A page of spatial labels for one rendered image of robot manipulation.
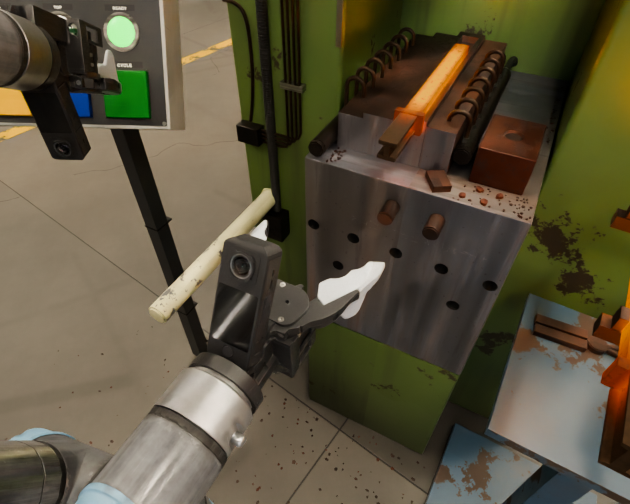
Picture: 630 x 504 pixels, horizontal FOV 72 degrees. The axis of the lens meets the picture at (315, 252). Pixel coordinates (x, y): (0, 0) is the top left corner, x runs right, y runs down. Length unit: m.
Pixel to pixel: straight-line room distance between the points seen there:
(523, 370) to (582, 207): 0.32
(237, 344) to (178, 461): 0.10
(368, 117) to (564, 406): 0.55
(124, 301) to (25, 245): 0.61
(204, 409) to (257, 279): 0.11
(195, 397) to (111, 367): 1.33
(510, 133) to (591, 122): 0.13
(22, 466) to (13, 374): 1.40
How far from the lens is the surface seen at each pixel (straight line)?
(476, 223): 0.73
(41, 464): 0.46
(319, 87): 0.95
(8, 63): 0.54
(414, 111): 0.72
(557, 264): 1.02
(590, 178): 0.90
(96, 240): 2.16
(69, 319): 1.89
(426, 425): 1.29
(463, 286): 0.83
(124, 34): 0.84
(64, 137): 0.66
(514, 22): 1.16
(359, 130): 0.78
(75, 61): 0.65
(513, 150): 0.74
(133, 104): 0.82
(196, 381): 0.38
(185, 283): 0.96
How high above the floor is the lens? 1.34
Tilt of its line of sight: 45 degrees down
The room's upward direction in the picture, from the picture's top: straight up
